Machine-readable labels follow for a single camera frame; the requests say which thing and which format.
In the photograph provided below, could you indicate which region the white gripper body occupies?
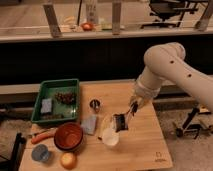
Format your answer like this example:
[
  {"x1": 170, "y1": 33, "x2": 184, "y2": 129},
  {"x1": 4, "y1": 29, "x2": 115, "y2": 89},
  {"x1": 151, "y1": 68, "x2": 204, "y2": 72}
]
[{"x1": 129, "y1": 81, "x2": 156, "y2": 109}]

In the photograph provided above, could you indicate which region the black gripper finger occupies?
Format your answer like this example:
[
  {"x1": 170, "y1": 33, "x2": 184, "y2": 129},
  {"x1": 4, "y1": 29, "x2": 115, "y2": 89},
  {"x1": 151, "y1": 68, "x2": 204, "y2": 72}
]
[
  {"x1": 125, "y1": 109, "x2": 132, "y2": 121},
  {"x1": 131, "y1": 102, "x2": 138, "y2": 116}
]

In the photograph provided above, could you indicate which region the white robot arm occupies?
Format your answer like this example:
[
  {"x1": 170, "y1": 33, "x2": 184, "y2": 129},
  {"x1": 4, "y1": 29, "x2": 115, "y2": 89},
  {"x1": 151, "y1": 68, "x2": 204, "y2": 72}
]
[{"x1": 129, "y1": 42, "x2": 213, "y2": 113}]

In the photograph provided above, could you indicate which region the white paper cup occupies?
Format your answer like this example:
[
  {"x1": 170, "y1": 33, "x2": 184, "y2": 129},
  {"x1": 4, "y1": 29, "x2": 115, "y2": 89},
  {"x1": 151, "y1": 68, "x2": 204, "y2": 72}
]
[{"x1": 102, "y1": 128, "x2": 119, "y2": 148}]

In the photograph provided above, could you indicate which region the small metal cup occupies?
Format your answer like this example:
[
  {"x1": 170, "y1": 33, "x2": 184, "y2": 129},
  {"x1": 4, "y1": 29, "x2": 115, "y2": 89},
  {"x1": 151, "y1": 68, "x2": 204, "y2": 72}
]
[{"x1": 89, "y1": 99, "x2": 100, "y2": 113}]

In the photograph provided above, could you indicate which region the grey-blue cloth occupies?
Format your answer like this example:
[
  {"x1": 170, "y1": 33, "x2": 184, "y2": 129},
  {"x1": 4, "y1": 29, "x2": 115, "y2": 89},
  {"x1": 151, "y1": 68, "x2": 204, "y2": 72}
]
[{"x1": 81, "y1": 115, "x2": 97, "y2": 135}]

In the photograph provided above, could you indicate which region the brown grape bunch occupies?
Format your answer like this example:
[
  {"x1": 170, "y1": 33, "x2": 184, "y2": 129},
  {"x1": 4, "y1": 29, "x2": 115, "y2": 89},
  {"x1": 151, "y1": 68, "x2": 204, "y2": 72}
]
[{"x1": 55, "y1": 92, "x2": 76, "y2": 105}]

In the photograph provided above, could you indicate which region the black floor stand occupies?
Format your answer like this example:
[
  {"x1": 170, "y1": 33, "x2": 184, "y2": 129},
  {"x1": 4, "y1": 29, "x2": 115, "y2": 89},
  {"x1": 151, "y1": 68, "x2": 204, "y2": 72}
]
[{"x1": 173, "y1": 107, "x2": 213, "y2": 138}]

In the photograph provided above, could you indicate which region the orange-brown bowl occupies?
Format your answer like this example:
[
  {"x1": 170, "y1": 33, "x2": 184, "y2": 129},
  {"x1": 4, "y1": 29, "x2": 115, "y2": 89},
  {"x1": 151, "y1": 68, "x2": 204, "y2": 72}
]
[{"x1": 54, "y1": 122, "x2": 83, "y2": 151}]

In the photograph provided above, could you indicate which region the green plastic tray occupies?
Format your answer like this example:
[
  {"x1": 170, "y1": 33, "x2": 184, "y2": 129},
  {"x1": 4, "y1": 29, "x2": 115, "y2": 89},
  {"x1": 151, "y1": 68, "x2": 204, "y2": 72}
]
[{"x1": 31, "y1": 78, "x2": 80, "y2": 126}]

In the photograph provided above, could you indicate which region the yellow onion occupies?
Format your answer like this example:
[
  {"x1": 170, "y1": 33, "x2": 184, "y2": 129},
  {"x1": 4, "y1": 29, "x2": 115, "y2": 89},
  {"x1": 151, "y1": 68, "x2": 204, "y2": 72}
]
[{"x1": 60, "y1": 153, "x2": 77, "y2": 169}]

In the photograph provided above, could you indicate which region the red onion on shelf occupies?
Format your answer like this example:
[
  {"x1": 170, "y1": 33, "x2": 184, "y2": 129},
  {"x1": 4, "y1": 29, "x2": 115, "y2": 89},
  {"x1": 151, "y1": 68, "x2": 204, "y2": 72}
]
[{"x1": 81, "y1": 22, "x2": 94, "y2": 31}]

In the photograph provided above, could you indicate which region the black office chair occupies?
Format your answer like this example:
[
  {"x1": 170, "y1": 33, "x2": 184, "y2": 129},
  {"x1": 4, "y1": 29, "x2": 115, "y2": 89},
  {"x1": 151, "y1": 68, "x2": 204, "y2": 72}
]
[{"x1": 141, "y1": 0, "x2": 198, "y2": 29}]

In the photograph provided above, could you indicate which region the orange carrot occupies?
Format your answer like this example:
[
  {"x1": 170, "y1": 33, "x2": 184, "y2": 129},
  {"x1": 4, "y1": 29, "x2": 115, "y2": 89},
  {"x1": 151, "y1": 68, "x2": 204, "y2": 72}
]
[{"x1": 31, "y1": 132, "x2": 55, "y2": 144}]

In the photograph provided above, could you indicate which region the knife with dark handle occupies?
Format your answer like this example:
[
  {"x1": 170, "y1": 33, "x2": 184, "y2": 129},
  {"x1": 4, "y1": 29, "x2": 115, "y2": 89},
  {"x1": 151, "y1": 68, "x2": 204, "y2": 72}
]
[{"x1": 27, "y1": 128, "x2": 56, "y2": 138}]

